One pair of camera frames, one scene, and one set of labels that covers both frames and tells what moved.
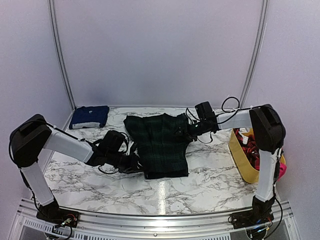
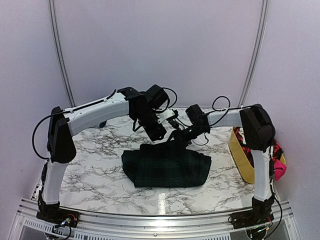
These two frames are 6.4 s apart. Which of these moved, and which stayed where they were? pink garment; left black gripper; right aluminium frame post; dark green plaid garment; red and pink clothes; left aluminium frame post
Moved: dark green plaid garment; left black gripper
Stayed: left aluminium frame post; pink garment; right aluminium frame post; red and pink clothes
